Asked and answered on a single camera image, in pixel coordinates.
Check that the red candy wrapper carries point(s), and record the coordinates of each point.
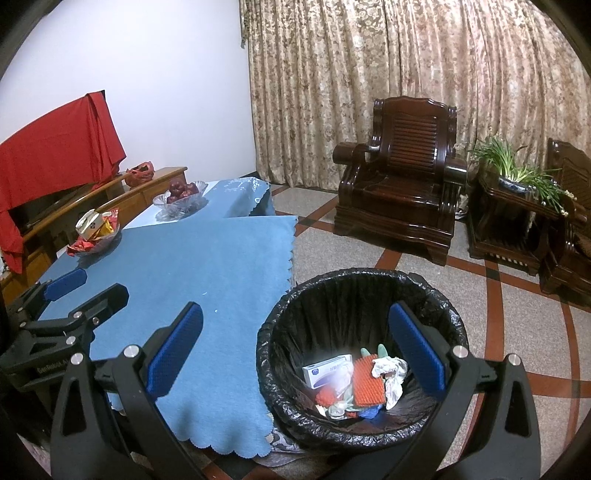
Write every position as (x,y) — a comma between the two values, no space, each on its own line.
(78,248)

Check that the patterned cloth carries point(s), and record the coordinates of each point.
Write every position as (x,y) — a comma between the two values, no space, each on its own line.
(281,445)

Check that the blue plastic glove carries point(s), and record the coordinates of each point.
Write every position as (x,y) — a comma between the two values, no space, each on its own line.
(369,413)

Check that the glass fruit bowl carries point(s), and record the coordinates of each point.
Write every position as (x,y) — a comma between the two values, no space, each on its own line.
(178,210)

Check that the potted green plant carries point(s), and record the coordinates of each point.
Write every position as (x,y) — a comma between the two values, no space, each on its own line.
(512,182)

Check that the white snack box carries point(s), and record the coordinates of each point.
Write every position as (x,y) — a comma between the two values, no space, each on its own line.
(90,224)

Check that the yellow red snack packet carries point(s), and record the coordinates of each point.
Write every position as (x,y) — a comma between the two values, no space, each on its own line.
(110,226)

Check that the wooden television cabinet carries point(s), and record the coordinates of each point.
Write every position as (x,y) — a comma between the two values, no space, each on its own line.
(138,194)

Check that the white tissue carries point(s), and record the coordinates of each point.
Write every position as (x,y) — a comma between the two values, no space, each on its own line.
(390,369)

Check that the beige floral curtain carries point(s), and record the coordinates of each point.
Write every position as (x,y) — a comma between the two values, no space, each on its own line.
(369,69)

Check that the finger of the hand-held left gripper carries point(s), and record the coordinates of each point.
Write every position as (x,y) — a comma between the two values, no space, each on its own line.
(106,297)
(67,281)

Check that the black-lined trash bin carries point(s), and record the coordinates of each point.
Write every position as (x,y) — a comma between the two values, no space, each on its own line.
(332,314)

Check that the red apple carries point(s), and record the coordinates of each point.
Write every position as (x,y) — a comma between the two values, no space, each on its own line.
(175,187)
(189,189)

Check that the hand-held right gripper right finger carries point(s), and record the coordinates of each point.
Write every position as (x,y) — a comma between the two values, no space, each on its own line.
(418,348)

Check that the orange bumpy mat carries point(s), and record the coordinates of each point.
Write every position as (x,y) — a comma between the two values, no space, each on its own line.
(368,383)

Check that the pale blue tablecloth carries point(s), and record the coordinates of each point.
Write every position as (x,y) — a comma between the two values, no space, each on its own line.
(231,198)

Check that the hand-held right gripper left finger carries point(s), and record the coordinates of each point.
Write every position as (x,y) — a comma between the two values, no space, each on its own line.
(175,346)

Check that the white cardboard box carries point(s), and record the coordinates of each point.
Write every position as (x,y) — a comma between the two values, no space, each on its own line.
(325,374)

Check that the black television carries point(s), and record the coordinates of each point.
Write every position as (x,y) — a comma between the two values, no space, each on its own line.
(41,207)

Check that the red plastic bag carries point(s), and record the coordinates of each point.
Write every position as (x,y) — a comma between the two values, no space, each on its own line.
(141,174)

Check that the glass snack bowl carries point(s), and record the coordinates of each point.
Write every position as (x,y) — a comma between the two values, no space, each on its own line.
(104,242)

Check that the dark wooden side table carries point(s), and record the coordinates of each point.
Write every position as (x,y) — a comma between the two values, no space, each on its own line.
(503,221)

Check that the red cloth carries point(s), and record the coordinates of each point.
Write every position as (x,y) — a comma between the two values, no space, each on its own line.
(51,152)

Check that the dark wooden armchair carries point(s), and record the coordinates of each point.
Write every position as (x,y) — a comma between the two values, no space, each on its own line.
(568,161)
(411,143)

